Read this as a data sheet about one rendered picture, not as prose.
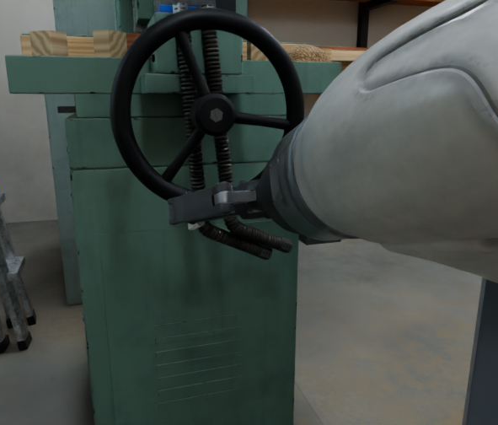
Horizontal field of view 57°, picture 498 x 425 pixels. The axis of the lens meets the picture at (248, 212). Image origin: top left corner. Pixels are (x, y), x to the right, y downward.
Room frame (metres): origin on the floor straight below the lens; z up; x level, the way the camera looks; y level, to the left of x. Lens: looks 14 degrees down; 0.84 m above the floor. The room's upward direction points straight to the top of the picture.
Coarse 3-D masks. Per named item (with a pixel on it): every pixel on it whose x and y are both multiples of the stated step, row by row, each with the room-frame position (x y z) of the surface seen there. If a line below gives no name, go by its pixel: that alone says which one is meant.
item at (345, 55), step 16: (336, 0) 3.56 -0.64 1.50; (352, 0) 3.56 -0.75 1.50; (368, 0) 3.56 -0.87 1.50; (384, 0) 3.38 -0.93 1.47; (400, 0) 3.56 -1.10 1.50; (416, 0) 3.56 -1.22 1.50; (432, 0) 3.56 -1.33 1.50; (368, 16) 3.67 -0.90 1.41; (320, 48) 3.12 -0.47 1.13; (336, 48) 3.15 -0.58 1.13; (352, 48) 3.18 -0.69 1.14; (368, 48) 3.22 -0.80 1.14
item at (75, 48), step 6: (72, 42) 0.94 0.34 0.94; (78, 42) 0.94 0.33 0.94; (84, 42) 0.95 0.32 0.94; (90, 42) 0.95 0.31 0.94; (72, 48) 0.94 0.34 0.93; (78, 48) 0.94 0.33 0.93; (84, 48) 0.95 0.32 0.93; (90, 48) 0.95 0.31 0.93; (246, 48) 1.04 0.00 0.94; (288, 48) 1.07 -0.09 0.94; (72, 54) 0.94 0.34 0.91; (78, 54) 0.94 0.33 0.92; (84, 54) 0.95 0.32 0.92; (90, 54) 0.95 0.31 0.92; (246, 54) 1.04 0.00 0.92; (330, 54) 1.10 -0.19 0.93; (330, 60) 1.10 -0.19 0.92
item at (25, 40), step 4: (20, 36) 0.93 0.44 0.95; (24, 36) 0.93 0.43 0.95; (28, 36) 0.94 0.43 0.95; (68, 36) 0.96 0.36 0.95; (72, 36) 0.96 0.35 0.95; (20, 40) 0.93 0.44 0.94; (24, 40) 0.93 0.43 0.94; (28, 40) 0.94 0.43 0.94; (76, 40) 0.96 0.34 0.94; (80, 40) 0.96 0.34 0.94; (84, 40) 0.97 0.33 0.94; (88, 40) 0.97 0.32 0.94; (92, 40) 0.97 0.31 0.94; (24, 44) 0.93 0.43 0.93; (28, 44) 0.94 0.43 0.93; (244, 44) 1.06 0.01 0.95; (284, 44) 1.09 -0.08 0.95; (288, 44) 1.09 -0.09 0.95; (292, 44) 1.10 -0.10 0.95; (296, 44) 1.10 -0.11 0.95; (24, 48) 0.93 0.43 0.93; (28, 48) 0.94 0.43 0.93; (24, 52) 0.93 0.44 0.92; (28, 52) 0.94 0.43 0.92
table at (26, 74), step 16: (16, 64) 0.77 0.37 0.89; (32, 64) 0.78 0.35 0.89; (48, 64) 0.78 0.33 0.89; (64, 64) 0.79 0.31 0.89; (80, 64) 0.80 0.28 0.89; (96, 64) 0.80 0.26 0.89; (112, 64) 0.81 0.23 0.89; (144, 64) 0.83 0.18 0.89; (256, 64) 0.89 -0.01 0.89; (304, 64) 0.91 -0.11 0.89; (320, 64) 0.92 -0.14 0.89; (336, 64) 0.93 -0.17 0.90; (16, 80) 0.77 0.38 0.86; (32, 80) 0.77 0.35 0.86; (48, 80) 0.78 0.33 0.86; (64, 80) 0.79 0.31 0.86; (80, 80) 0.80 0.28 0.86; (96, 80) 0.80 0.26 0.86; (112, 80) 0.81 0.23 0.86; (144, 80) 0.74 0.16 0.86; (160, 80) 0.74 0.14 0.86; (176, 80) 0.75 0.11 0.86; (224, 80) 0.77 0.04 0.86; (240, 80) 0.78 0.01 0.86; (256, 80) 0.89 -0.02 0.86; (272, 80) 0.90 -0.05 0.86; (304, 80) 0.91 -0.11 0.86; (320, 80) 0.92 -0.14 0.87
